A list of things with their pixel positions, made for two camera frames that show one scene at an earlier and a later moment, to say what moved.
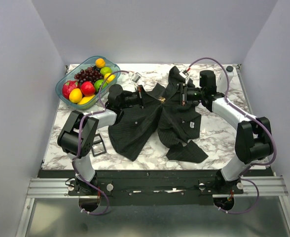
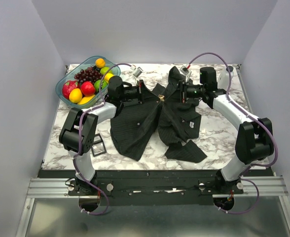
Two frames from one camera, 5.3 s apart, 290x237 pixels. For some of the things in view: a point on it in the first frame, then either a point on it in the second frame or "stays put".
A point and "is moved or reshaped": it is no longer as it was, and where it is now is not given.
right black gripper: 183,94 stays put
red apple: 87,89 stays put
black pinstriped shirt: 132,128 stays put
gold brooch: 162,99 is moved or reshaped
